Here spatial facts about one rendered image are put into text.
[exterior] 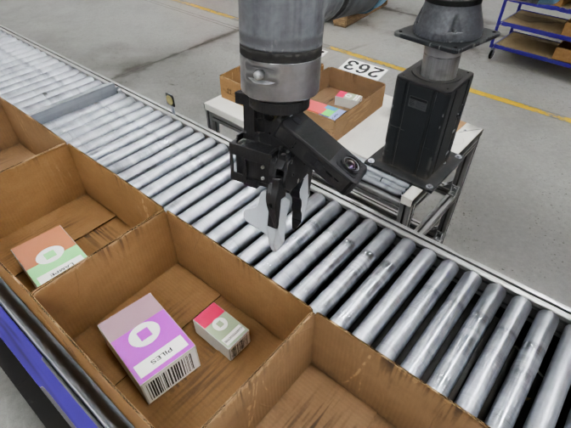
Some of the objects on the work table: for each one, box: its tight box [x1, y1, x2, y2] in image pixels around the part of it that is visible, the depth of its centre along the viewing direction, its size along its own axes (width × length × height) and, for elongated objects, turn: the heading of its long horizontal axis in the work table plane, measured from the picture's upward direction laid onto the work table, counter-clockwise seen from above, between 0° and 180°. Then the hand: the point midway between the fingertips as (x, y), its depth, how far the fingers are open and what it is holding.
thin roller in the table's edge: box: [362, 175, 403, 197], centre depth 148 cm, size 2×28×2 cm, turn 49°
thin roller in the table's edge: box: [366, 165, 410, 190], centre depth 151 cm, size 2×28×2 cm, turn 49°
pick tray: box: [303, 67, 386, 141], centre depth 176 cm, size 28×38×10 cm
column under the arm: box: [364, 59, 474, 194], centre depth 143 cm, size 26×26×33 cm
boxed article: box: [335, 91, 363, 109], centre depth 182 cm, size 6×10×5 cm, turn 61°
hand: (290, 233), depth 61 cm, fingers open, 5 cm apart
